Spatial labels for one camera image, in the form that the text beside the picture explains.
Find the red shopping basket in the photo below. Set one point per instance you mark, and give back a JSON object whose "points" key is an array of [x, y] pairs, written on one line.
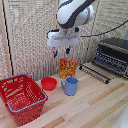
{"points": [[22, 99]]}

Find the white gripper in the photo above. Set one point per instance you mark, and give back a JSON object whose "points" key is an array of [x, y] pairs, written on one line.
{"points": [[62, 37]]}

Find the red plastic bowl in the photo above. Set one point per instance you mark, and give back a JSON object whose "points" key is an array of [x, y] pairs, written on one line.
{"points": [[49, 83]]}

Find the red yellow snack box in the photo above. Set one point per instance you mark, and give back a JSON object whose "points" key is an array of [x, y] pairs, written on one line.
{"points": [[67, 68]]}

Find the black toaster oven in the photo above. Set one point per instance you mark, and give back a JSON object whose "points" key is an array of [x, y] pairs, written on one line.
{"points": [[112, 56]]}

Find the blue plastic mug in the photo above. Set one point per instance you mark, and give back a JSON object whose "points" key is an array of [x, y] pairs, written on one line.
{"points": [[70, 86]]}

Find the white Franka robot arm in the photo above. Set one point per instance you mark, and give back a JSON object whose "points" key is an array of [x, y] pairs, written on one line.
{"points": [[74, 13]]}

